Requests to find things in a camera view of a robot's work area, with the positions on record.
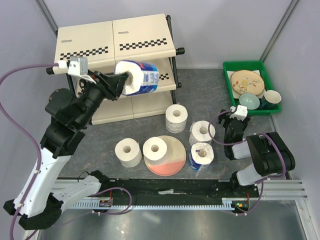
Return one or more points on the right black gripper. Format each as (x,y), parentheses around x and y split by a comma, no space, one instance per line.
(226,116)

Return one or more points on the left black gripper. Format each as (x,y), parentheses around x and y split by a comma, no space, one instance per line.
(111,84)

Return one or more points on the blue paper towel roll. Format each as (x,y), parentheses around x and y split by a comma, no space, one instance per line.
(143,78)

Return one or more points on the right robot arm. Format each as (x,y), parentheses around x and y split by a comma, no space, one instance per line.
(271,158)

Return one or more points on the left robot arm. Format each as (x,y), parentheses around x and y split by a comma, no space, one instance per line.
(38,207)

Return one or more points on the beige three-tier shelf rack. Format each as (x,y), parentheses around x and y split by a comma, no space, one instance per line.
(145,39)

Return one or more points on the light teal ceramic bowl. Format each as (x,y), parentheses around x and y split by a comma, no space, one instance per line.
(249,100)

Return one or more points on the white roll with pink core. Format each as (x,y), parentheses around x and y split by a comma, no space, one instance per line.
(201,132)

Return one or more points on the dark teal mug white inside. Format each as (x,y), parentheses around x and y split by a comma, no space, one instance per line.
(270,100)

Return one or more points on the beige plate with bird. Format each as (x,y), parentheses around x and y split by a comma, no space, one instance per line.
(245,81)

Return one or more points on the white roll with dotted print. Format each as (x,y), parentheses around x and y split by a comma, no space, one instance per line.
(176,117)

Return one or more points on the green plastic bin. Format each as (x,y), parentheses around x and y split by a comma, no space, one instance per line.
(257,66)

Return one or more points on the beige and pink plate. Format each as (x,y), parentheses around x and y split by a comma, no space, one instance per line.
(175,160)

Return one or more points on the plain white roll on table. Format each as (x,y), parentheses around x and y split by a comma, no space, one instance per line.
(128,152)

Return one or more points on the plain white roll on plate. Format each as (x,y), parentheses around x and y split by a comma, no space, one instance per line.
(155,151)

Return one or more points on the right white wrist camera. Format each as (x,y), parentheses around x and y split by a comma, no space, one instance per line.
(238,112)

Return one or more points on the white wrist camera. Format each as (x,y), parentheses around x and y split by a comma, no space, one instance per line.
(75,67)
(238,112)

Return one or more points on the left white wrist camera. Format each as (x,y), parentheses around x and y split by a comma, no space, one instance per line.
(75,67)

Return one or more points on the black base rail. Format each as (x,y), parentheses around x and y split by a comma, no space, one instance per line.
(180,192)

